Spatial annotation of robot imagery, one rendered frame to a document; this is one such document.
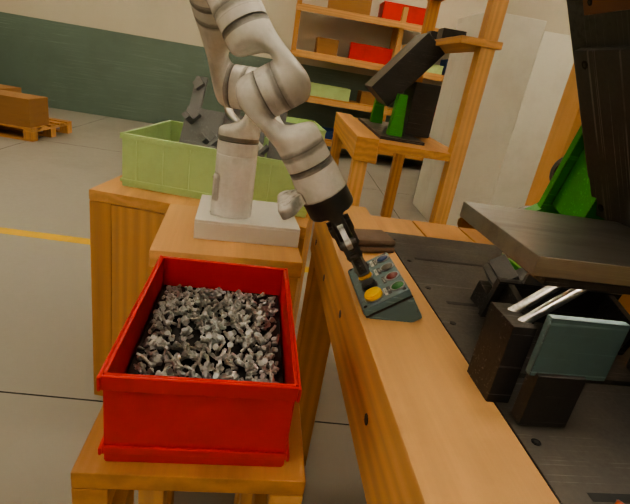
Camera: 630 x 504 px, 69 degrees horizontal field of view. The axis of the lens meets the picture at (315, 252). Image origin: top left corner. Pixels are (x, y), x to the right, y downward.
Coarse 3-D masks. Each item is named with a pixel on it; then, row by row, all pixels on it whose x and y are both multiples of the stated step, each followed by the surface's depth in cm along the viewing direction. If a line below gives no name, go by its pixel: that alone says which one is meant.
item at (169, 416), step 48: (144, 288) 64; (192, 288) 76; (240, 288) 78; (288, 288) 72; (144, 336) 62; (192, 336) 61; (240, 336) 66; (288, 336) 61; (96, 384) 47; (144, 384) 48; (192, 384) 48; (240, 384) 49; (288, 384) 50; (144, 432) 50; (192, 432) 51; (240, 432) 52; (288, 432) 53
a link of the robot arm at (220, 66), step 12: (204, 24) 80; (216, 24) 80; (204, 36) 83; (216, 36) 82; (216, 48) 85; (216, 60) 89; (228, 60) 96; (216, 72) 92; (228, 72) 96; (216, 84) 95; (216, 96) 98
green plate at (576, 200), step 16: (576, 144) 61; (576, 160) 62; (560, 176) 63; (576, 176) 62; (544, 192) 66; (560, 192) 64; (576, 192) 61; (560, 208) 64; (576, 208) 61; (592, 208) 58
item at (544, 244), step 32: (480, 224) 48; (512, 224) 46; (544, 224) 48; (576, 224) 51; (608, 224) 53; (512, 256) 42; (544, 256) 38; (576, 256) 39; (608, 256) 41; (576, 288) 40; (608, 288) 41
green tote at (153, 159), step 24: (168, 120) 180; (144, 144) 144; (168, 144) 143; (264, 144) 181; (144, 168) 147; (168, 168) 146; (192, 168) 145; (264, 168) 144; (168, 192) 149; (192, 192) 148; (264, 192) 146
